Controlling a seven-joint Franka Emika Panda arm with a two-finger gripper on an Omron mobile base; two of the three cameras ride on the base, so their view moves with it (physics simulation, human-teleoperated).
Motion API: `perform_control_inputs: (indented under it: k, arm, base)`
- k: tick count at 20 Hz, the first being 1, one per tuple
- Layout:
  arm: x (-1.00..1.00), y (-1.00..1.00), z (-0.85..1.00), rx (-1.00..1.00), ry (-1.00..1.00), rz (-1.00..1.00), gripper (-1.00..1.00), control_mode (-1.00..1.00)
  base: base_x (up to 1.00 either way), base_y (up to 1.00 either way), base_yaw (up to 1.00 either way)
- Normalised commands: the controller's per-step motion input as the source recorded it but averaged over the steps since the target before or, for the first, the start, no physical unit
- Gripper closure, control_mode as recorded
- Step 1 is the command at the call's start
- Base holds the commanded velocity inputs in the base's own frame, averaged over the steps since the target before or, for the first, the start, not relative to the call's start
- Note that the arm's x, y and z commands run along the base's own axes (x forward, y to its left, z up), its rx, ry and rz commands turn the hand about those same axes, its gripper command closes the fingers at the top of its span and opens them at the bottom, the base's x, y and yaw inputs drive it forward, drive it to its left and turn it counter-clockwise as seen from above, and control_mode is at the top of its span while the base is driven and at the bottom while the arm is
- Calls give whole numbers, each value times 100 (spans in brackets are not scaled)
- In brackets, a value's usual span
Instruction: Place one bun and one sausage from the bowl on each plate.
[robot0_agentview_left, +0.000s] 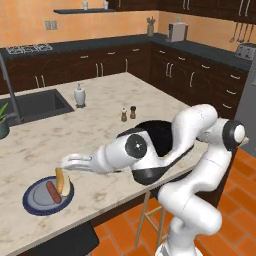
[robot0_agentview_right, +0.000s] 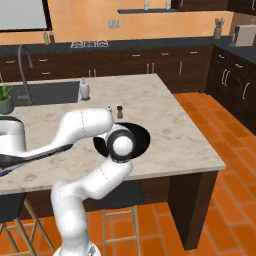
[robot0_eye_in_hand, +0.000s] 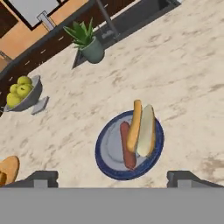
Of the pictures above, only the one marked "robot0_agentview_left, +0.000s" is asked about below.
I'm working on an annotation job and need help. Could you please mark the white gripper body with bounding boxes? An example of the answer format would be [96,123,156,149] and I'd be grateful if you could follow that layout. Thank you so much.
[59,153,92,173]

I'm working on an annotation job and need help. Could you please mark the yellow hot dog bun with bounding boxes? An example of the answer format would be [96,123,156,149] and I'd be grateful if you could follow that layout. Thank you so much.
[54,167,72,198]

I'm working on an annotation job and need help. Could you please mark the red-brown sausage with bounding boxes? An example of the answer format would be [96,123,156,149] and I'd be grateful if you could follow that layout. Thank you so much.
[45,181,63,205]

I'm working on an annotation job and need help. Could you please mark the blue rimmed grey plate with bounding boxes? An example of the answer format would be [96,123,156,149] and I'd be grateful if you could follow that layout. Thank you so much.
[22,175,75,217]

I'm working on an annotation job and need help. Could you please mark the white soap dispenser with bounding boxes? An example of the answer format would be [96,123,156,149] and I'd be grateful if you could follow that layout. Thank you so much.
[73,82,87,109]

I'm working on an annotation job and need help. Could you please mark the dark sink basin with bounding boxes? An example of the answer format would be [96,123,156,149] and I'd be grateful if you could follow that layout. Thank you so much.
[0,88,75,127]

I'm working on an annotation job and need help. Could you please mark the black stool seat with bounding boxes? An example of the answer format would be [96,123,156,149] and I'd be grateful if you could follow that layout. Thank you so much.
[30,221,101,256]

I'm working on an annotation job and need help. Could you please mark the green potted plant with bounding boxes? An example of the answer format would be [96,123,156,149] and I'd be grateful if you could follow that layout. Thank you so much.
[0,102,11,141]

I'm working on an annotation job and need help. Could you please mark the wooden stool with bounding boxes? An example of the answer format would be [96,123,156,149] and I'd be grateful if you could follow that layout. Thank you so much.
[134,188,168,250]

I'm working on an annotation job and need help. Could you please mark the dark brown base cupboards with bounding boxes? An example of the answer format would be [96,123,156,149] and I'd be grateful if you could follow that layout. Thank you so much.
[150,42,250,121]
[0,42,154,97]

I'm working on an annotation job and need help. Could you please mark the grey sink tap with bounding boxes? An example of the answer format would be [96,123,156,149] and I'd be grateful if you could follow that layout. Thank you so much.
[0,53,23,125]

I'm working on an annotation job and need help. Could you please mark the silver hob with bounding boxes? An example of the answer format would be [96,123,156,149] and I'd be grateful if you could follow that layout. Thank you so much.
[5,42,54,56]

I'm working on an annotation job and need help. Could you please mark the grey pot with utensils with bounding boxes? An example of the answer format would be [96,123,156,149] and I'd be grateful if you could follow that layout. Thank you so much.
[146,16,157,37]

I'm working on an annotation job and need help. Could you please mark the beige coffee machine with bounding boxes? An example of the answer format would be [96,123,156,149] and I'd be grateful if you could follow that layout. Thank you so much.
[166,17,189,44]

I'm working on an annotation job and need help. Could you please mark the grey fridge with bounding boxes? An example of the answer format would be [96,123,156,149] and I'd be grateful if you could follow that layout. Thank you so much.
[234,61,256,158]

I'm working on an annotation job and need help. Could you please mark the silver toaster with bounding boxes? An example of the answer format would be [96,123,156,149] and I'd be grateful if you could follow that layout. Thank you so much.
[234,42,256,62]

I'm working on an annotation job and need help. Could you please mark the hanging kitchen tools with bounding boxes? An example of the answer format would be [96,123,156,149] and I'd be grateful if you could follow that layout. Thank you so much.
[228,21,256,45]

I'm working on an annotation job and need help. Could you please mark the grey wall socket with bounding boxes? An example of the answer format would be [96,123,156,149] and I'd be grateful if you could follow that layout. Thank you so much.
[44,19,58,31]

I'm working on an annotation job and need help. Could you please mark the dark wall shelf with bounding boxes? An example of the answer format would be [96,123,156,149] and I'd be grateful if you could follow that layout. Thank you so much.
[53,7,117,15]

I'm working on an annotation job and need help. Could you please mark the dark brown wall cupboards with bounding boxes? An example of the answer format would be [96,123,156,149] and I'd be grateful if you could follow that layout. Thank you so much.
[109,0,256,25]

